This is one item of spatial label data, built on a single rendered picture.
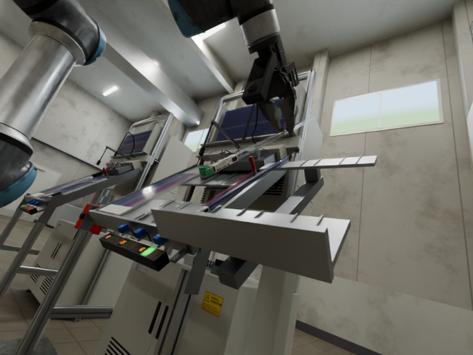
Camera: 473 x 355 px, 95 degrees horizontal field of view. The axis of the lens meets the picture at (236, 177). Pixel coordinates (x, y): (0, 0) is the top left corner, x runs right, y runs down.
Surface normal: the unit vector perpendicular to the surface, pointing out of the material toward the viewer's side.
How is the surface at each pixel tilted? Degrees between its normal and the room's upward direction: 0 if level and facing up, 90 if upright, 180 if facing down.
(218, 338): 90
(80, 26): 82
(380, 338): 90
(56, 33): 127
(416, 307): 90
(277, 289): 90
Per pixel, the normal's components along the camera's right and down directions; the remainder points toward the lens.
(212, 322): -0.54, -0.43
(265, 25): 0.18, 0.39
